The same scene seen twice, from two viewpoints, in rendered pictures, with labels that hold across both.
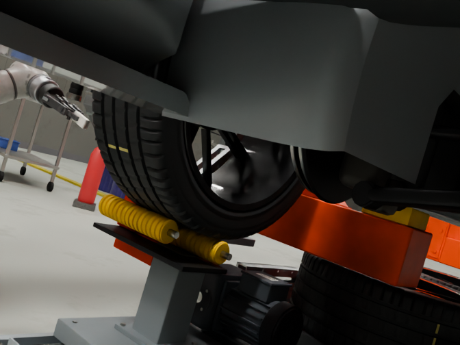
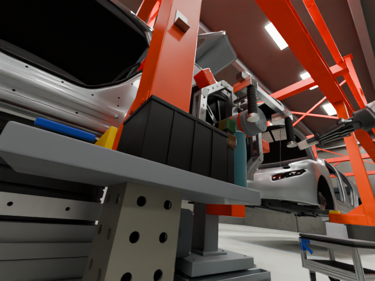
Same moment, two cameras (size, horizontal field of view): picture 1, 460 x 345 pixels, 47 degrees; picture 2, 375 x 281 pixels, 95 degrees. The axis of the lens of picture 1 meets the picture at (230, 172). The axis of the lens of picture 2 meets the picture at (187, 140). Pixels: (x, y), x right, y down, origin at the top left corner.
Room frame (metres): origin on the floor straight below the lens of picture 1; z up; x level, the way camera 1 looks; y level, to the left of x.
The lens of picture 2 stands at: (2.35, 0.15, 0.39)
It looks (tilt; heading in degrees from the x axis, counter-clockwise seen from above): 23 degrees up; 193
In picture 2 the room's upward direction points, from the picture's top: 6 degrees clockwise
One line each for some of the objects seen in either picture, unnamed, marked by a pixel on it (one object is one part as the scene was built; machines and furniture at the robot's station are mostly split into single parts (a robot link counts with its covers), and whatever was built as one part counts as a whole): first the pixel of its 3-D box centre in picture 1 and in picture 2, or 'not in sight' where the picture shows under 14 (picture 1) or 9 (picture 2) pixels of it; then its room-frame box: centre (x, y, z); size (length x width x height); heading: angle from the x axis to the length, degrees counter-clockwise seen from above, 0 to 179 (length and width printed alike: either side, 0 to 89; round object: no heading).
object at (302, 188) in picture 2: not in sight; (301, 184); (-3.08, 2.28, 1.49); 4.95 x 1.86 x 1.59; 140
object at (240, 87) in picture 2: not in sight; (244, 86); (1.72, 0.23, 0.93); 0.09 x 0.05 x 0.05; 50
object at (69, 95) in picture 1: (81, 72); (289, 131); (1.48, 0.47, 0.83); 0.04 x 0.04 x 0.16
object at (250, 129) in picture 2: not in sight; (242, 125); (1.50, 0.24, 0.85); 0.21 x 0.14 x 0.14; 50
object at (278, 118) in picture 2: not in sight; (281, 117); (1.46, 0.45, 0.93); 0.09 x 0.05 x 0.05; 50
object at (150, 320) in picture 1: (168, 302); (205, 229); (1.34, 0.06, 0.32); 0.40 x 0.30 x 0.28; 140
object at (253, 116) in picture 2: not in sight; (251, 102); (1.74, 0.25, 0.83); 0.04 x 0.04 x 0.16
